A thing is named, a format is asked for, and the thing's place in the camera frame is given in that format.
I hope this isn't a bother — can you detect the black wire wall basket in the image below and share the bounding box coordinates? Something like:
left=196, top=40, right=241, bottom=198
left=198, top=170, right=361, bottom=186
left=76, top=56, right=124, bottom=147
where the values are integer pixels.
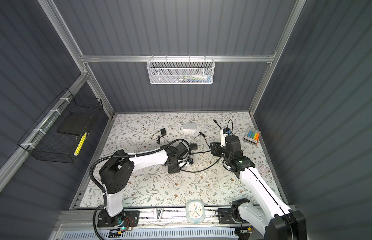
left=18, top=91, right=104, bottom=164

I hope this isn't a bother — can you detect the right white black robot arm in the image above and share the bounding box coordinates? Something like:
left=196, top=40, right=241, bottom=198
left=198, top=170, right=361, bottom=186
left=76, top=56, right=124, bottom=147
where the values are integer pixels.
left=210, top=135, right=308, bottom=240

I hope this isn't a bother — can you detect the white ventilated cable duct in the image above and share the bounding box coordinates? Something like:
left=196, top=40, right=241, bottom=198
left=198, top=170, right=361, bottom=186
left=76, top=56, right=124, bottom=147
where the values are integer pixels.
left=59, top=226, right=240, bottom=240

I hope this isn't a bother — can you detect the black corrugated cable conduit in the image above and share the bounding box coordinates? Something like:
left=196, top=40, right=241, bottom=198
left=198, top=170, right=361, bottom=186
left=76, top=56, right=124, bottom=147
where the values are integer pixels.
left=88, top=137, right=191, bottom=240

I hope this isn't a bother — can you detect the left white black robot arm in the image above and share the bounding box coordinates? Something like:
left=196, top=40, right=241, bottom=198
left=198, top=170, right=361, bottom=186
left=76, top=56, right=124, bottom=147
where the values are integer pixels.
left=93, top=142, right=190, bottom=217

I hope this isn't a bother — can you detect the small red white card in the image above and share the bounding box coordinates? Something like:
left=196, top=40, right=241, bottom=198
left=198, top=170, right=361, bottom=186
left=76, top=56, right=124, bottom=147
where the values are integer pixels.
left=257, top=166, right=269, bottom=176

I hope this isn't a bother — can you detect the yellow black striped marker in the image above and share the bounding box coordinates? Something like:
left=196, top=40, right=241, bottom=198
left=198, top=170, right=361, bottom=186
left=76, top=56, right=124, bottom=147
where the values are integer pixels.
left=74, top=133, right=88, bottom=156

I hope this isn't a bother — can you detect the floral patterned table mat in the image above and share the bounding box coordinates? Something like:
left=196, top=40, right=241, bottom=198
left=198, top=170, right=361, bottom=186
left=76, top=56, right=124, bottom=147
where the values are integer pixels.
left=79, top=112, right=284, bottom=208

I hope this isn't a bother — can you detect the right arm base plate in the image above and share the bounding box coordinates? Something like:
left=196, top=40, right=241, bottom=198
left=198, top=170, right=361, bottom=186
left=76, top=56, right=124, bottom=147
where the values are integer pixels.
left=215, top=208, right=243, bottom=225

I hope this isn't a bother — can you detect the white wire mesh basket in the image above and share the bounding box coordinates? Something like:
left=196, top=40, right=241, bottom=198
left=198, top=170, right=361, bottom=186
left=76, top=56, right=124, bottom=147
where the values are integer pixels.
left=147, top=59, right=215, bottom=85

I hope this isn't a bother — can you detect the long black cable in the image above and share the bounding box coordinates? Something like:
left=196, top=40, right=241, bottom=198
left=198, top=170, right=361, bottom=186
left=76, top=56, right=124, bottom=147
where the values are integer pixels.
left=179, top=119, right=222, bottom=174

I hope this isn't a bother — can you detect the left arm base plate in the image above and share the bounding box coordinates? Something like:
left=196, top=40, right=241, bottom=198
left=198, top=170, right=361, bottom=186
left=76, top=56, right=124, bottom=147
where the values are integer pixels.
left=96, top=210, right=140, bottom=228

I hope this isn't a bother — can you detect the right white network switch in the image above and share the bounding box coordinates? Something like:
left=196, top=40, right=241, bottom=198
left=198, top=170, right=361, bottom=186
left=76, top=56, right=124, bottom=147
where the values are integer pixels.
left=182, top=123, right=197, bottom=133

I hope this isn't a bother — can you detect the mint green alarm clock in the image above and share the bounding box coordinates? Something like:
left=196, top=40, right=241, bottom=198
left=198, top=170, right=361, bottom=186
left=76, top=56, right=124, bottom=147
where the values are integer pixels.
left=185, top=200, right=205, bottom=224

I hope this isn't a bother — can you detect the pack of coloured markers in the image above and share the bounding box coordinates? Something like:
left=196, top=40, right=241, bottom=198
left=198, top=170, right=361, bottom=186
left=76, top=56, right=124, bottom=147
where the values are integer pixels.
left=243, top=128, right=261, bottom=145

